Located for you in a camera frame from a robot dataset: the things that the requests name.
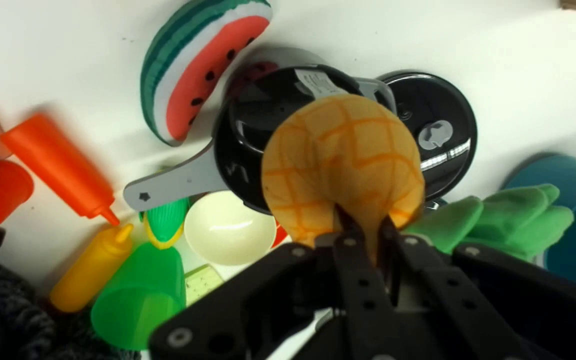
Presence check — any black pot grey handle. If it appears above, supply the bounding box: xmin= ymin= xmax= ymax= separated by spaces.
xmin=122 ymin=62 xmax=396 ymax=217

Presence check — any yellow bread toy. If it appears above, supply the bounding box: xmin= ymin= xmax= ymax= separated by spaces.
xmin=259 ymin=95 xmax=576 ymax=263

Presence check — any plush watermelon slice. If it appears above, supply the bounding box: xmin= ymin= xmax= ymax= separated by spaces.
xmin=137 ymin=0 xmax=274 ymax=149

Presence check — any pale green toy piece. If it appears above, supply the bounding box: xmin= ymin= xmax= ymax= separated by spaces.
xmin=183 ymin=264 xmax=225 ymax=309

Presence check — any yellow mustard squeeze bottle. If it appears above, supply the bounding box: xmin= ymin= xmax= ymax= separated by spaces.
xmin=47 ymin=222 xmax=136 ymax=315

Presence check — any green plastic cup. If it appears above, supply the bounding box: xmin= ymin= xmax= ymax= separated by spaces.
xmin=87 ymin=241 xmax=187 ymax=352

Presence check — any small white bowl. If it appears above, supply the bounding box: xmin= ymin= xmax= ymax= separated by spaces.
xmin=182 ymin=191 xmax=277 ymax=269

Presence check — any yellow green toy fruit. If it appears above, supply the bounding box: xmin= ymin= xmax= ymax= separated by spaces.
xmin=142 ymin=197 xmax=194 ymax=250

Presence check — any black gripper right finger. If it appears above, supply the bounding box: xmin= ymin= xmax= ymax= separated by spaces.
xmin=375 ymin=217 xmax=576 ymax=360

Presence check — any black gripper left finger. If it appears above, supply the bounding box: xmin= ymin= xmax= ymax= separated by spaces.
xmin=145 ymin=207 xmax=403 ymax=360

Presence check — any orange ketchup squeeze bottle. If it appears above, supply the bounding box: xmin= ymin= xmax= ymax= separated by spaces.
xmin=0 ymin=111 xmax=124 ymax=229

